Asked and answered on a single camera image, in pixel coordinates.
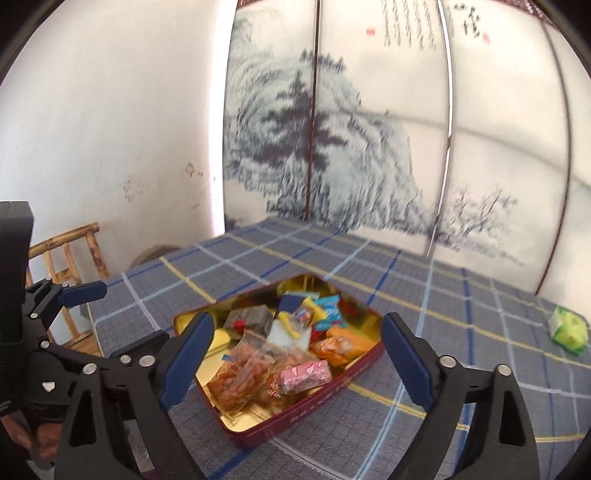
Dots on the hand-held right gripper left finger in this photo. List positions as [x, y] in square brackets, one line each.
[184, 364]

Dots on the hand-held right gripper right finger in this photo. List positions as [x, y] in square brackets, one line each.
[406, 364]

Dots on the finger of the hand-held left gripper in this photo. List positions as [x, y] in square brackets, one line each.
[111, 362]
[85, 293]

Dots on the clear orange meat snack packet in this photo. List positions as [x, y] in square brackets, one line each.
[235, 374]

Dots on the orange triangular snack packet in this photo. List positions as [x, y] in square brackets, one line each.
[355, 341]

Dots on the dark sesame block packet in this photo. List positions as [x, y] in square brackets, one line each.
[249, 321]

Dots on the blue candy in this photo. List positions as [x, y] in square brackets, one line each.
[328, 308]

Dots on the pink printed snack packet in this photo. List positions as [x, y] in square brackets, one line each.
[300, 374]

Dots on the yellow candy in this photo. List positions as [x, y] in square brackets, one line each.
[288, 323]

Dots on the red and gold tin box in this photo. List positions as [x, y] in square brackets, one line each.
[286, 424]

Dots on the navy and white snack packet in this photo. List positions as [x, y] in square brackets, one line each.
[288, 302]

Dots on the person's left hand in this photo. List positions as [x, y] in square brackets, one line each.
[46, 441]

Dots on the bamboo chair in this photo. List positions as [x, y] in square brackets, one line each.
[92, 249]

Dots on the grey plaid blanket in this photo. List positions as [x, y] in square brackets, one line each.
[461, 323]

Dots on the green tissue pack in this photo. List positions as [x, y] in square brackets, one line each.
[568, 330]

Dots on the landscape painted folding screen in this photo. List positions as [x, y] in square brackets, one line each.
[369, 138]

